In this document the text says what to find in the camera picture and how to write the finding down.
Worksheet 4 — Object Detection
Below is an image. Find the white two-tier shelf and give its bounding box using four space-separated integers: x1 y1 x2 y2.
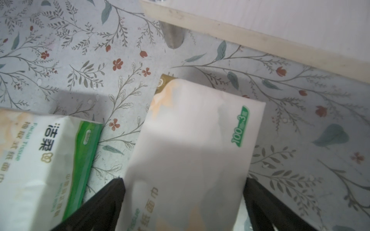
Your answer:
140 0 370 83

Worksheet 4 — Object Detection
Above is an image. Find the white tissue pack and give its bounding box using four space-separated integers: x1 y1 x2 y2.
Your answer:
116 75 266 231
1 108 103 231

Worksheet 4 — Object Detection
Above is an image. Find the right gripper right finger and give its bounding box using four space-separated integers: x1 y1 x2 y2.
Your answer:
244 178 316 231

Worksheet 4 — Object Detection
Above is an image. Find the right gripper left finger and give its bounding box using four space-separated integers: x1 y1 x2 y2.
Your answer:
53 178 126 231

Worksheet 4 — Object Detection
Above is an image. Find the floral table mat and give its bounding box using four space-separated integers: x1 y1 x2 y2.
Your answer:
1 1 370 231

